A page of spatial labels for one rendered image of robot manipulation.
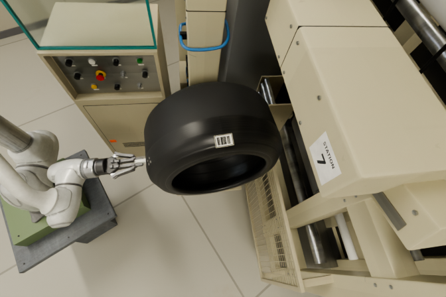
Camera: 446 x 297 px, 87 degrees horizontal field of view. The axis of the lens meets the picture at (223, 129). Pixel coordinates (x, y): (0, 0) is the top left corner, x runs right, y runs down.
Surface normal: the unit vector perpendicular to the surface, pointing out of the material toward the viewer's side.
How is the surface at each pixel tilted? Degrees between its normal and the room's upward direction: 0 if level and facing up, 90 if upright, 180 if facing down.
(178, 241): 0
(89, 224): 0
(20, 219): 1
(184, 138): 29
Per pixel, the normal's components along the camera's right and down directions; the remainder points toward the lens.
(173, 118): -0.44, -0.37
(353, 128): 0.10, -0.49
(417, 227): -0.99, 0.06
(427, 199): 0.06, -0.73
